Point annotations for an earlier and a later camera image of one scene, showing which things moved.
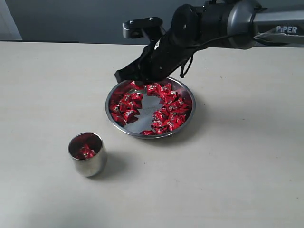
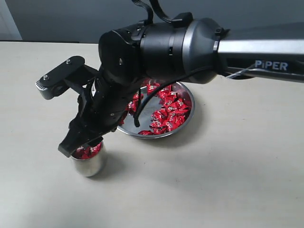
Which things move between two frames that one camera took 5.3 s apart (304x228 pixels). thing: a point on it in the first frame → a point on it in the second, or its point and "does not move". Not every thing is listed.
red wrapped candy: x=181 y=105 does not move
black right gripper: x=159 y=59 → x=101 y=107
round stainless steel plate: x=152 y=111 does not move
